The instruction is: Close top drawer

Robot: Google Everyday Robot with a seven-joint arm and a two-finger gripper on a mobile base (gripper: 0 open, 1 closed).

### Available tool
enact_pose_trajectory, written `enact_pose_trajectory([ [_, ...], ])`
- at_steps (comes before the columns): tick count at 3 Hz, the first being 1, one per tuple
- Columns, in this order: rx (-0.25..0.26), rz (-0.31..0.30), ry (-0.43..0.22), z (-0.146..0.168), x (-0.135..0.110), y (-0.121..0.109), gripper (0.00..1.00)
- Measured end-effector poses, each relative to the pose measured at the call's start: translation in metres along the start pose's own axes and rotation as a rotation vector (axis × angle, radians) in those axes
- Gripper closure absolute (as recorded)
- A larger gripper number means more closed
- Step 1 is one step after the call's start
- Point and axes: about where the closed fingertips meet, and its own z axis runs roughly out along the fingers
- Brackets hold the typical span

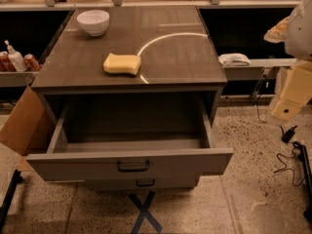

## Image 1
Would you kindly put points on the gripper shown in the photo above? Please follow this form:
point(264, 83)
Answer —
point(299, 36)

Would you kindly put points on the grey top drawer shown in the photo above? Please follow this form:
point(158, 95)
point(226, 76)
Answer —
point(171, 132)

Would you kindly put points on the grey drawer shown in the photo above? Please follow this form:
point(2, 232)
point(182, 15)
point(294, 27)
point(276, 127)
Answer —
point(171, 132)
point(179, 181)

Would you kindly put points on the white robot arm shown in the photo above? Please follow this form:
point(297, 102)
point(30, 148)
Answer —
point(295, 31)

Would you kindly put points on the grey lower drawer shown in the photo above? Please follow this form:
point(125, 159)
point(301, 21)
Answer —
point(179, 181)

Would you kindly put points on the grey drawer cabinet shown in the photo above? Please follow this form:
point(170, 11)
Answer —
point(144, 49)

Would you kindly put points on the black power adapter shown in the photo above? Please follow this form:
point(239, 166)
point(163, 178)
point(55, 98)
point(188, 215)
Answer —
point(288, 135)

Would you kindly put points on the folded white cloth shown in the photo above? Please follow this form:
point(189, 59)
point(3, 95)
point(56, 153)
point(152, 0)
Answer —
point(234, 59)

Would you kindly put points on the black stand leg right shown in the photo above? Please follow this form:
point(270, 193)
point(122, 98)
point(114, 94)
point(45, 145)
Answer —
point(308, 180)

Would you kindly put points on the black stand leg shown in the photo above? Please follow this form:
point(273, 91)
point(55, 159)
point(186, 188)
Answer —
point(308, 180)
point(4, 208)

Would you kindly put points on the yellow sponge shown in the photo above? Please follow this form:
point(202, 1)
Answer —
point(118, 64)

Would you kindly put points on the blue tape cross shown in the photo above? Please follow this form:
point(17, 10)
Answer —
point(144, 213)

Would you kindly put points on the white ceramic bowl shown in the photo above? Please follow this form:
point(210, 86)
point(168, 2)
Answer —
point(94, 22)

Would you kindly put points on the red soda can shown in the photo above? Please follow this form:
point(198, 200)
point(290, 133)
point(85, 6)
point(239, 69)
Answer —
point(5, 63)
point(32, 62)

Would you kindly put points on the brown cardboard box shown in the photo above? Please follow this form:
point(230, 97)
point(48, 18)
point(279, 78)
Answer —
point(29, 128)

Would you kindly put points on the white pump bottle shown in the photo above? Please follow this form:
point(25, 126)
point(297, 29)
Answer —
point(15, 58)

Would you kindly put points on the red soda can left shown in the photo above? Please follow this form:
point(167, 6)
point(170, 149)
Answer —
point(5, 63)

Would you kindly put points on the black stand leg left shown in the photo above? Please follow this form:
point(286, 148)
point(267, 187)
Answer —
point(4, 208)

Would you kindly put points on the grey metal shelf rail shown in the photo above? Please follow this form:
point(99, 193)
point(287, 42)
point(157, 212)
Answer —
point(269, 66)

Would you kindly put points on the black top drawer handle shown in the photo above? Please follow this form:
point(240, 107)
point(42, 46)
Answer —
point(132, 167)

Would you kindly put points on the black drawer handle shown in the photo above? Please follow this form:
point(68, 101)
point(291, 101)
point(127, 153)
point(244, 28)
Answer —
point(132, 167)
point(145, 182)

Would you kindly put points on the black lower drawer handle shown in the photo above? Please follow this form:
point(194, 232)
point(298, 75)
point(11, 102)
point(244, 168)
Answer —
point(145, 182)

